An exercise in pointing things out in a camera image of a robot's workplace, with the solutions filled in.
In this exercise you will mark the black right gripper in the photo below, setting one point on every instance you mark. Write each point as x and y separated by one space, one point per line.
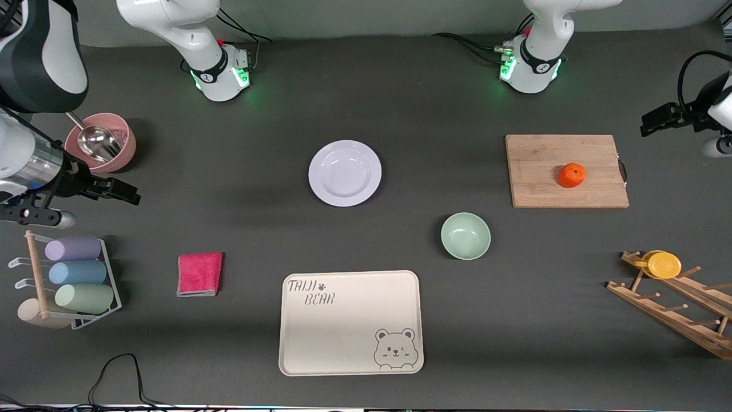
73 182

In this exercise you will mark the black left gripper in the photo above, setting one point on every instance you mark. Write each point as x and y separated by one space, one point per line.
688 112

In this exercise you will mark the orange fruit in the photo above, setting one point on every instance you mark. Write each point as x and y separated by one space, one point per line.
572 175

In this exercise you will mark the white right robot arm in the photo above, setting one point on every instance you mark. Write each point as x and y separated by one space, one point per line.
171 23

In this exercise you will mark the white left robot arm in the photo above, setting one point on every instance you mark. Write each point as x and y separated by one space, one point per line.
532 80

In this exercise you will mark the white round plate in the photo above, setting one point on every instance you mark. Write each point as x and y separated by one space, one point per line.
345 173

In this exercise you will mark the pink bowl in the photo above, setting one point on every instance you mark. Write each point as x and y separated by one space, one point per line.
128 150

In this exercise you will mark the metal scoop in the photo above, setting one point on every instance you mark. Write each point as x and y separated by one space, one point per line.
98 143

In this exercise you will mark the purple cup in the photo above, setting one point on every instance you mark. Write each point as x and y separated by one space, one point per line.
73 249

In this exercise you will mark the blue cup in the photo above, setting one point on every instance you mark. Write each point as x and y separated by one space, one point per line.
77 273

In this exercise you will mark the pink folded cloth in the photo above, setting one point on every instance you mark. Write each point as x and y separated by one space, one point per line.
199 274

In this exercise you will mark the green cup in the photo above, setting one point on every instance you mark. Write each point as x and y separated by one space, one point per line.
84 298

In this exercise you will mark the wooden rack rod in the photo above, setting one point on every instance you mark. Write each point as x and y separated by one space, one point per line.
36 274

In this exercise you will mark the wooden cutting board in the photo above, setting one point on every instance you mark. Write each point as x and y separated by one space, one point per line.
537 171

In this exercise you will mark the yellow mug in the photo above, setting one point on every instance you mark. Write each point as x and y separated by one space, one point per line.
663 266

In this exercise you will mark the beige cup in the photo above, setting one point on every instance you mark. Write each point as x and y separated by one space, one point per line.
28 312

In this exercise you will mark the wooden mug rack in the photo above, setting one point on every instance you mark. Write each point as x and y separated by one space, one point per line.
669 320

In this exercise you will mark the green bowl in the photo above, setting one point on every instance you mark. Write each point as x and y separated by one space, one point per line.
465 236

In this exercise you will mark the cream bear print tray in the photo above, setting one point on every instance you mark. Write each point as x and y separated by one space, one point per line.
343 332

